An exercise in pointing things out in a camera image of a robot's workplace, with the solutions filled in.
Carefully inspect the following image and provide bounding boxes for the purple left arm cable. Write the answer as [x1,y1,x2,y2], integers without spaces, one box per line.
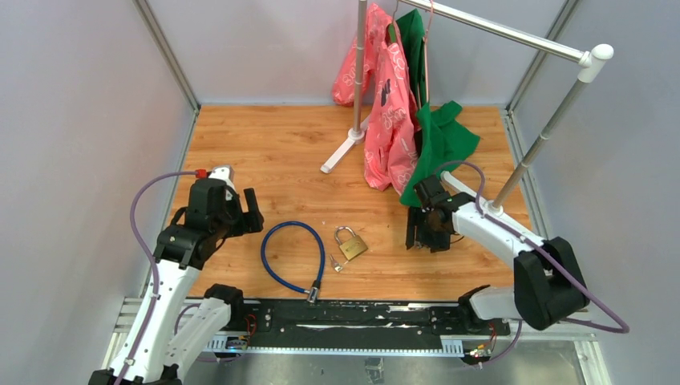
[113,169,207,385]

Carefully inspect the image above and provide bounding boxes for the blue cable lock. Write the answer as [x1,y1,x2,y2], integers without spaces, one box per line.
[259,221,326,304]

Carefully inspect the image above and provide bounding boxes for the green garment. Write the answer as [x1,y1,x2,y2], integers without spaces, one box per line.
[388,8,481,209]

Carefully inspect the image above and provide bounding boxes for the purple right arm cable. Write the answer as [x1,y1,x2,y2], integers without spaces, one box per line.
[435,160,631,334]

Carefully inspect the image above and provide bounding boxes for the brass padlock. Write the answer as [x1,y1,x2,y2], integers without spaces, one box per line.
[334,226,368,261]

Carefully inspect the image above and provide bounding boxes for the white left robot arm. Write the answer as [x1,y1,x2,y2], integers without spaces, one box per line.
[89,178,264,384]

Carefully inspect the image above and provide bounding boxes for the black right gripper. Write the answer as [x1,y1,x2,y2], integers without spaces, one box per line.
[407,206,452,253]

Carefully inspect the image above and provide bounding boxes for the small silver cable-lock keys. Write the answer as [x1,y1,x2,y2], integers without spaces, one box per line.
[329,255,343,273]

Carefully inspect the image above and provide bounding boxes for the pink clothes hanger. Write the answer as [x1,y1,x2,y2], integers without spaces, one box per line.
[393,1,434,108]

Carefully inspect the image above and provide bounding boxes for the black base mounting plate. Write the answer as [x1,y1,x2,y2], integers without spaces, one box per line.
[208,299,511,356]

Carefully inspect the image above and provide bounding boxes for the aluminium frame rail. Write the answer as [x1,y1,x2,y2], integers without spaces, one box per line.
[132,0,200,116]

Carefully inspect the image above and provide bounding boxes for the metal clothes rack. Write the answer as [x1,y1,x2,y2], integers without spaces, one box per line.
[319,0,615,255]

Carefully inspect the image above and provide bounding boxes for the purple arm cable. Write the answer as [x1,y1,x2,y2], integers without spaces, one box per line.
[113,169,207,385]
[435,160,631,334]

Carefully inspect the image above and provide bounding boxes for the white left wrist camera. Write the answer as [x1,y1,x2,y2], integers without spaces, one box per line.
[208,165,236,201]

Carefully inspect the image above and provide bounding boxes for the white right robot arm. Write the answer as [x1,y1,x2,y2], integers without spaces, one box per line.
[406,176,590,335]

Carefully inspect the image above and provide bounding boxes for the pink patterned garment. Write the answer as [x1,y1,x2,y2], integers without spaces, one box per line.
[331,3,419,195]

